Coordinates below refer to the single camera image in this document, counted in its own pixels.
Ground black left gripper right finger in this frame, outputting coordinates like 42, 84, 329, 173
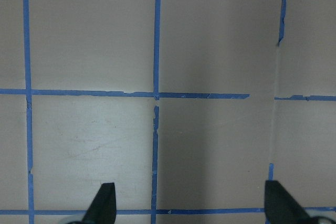
264, 180, 310, 223

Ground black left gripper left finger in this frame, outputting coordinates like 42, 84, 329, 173
81, 183, 117, 224

